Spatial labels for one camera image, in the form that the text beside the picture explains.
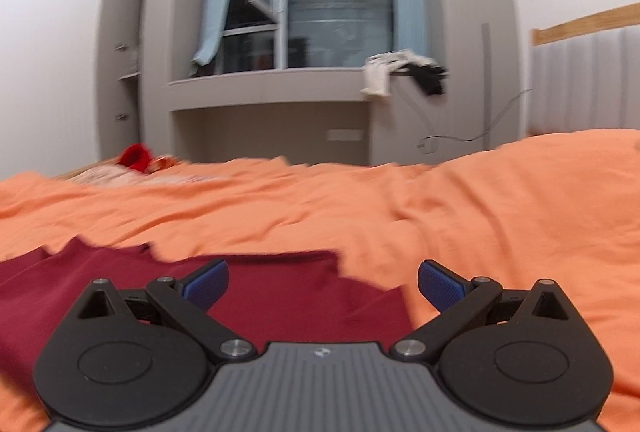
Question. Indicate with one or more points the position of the pale patterned cloth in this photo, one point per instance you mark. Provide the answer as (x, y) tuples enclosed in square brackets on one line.
[(105, 174)]

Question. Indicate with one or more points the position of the padded headboard with wooden frame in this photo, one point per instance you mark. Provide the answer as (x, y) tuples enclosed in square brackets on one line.
[(580, 82)]

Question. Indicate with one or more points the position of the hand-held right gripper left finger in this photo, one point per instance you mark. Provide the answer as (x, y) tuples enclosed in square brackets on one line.
[(207, 284)]

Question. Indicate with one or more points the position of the white garment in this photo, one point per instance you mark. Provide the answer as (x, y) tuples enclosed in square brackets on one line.
[(375, 80)]

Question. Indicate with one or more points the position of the grey built-in cabinet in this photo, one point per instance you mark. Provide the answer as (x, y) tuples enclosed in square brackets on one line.
[(465, 12)]

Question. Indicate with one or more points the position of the red plush item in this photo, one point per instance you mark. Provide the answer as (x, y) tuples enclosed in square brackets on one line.
[(135, 157)]

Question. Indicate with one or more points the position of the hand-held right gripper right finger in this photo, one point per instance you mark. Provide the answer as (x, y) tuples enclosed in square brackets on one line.
[(440, 284)]

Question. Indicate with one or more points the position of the orange blanket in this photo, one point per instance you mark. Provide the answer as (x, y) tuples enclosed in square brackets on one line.
[(450, 212)]

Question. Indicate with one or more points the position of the open grey cabinet door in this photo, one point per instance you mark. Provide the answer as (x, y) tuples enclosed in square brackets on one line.
[(112, 62)]

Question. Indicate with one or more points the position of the dark red sweater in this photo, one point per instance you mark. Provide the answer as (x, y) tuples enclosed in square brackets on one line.
[(300, 292)]

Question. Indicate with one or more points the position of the window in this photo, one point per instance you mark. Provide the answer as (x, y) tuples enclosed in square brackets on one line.
[(340, 27)]

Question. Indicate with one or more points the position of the black garment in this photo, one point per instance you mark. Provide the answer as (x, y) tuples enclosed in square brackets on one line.
[(430, 80)]

